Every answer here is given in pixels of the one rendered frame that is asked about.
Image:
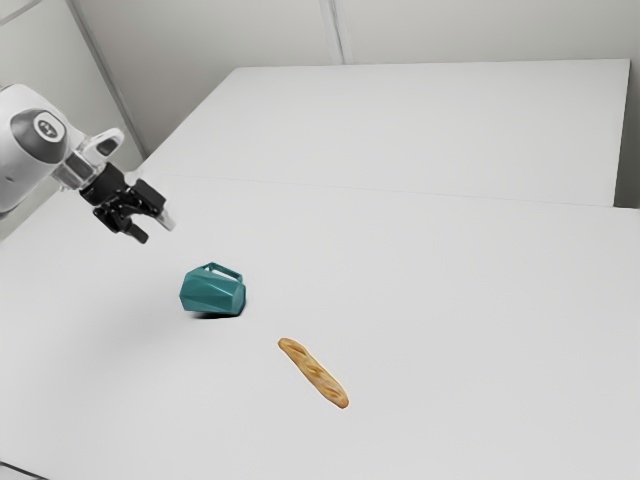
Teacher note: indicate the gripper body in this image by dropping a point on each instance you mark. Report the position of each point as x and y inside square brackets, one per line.
[107, 186]

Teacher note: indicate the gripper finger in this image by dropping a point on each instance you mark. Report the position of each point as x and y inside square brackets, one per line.
[150, 200]
[120, 220]

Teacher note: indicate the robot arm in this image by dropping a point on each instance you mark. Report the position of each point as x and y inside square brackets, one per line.
[30, 150]

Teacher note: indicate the teal faceted mug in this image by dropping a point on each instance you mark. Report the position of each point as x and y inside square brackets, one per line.
[212, 295]

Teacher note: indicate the golden baguette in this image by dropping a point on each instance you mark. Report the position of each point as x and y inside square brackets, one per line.
[314, 374]

